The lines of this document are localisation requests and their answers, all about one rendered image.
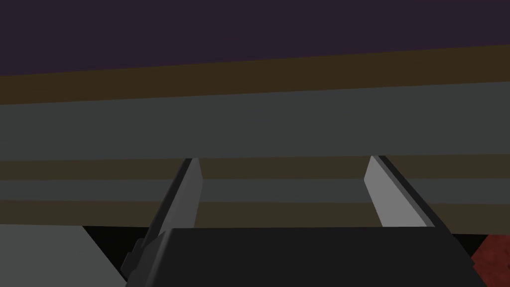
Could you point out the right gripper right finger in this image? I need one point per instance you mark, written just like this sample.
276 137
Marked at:
392 197

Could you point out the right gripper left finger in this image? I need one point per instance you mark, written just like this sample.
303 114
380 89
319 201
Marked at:
184 199

